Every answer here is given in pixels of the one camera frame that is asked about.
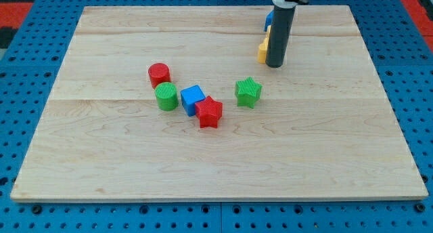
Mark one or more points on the yellow heart block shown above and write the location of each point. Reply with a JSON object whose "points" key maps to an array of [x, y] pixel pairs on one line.
{"points": [[262, 51]]}

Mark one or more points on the red star block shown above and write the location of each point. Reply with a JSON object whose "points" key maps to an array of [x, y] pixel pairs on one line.
{"points": [[208, 112]]}

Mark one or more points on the blue cube block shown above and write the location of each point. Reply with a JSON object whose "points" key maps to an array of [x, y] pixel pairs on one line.
{"points": [[189, 97]]}

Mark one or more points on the green star block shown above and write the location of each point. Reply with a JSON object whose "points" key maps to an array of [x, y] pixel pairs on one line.
{"points": [[247, 92]]}

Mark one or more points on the green cylinder block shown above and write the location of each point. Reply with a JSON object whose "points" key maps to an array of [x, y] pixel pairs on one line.
{"points": [[166, 96]]}

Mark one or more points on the light wooden board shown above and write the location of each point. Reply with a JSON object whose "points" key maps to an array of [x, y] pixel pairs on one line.
{"points": [[322, 130]]}

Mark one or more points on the red cylinder block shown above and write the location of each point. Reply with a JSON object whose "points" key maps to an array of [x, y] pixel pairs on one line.
{"points": [[158, 73]]}

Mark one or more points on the yellow block behind rod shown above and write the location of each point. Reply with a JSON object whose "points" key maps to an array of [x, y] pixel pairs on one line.
{"points": [[268, 31]]}

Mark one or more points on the blue block behind rod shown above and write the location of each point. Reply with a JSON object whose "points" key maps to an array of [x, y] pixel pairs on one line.
{"points": [[268, 20]]}

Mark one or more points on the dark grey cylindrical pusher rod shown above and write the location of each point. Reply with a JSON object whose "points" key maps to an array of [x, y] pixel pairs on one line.
{"points": [[279, 35]]}

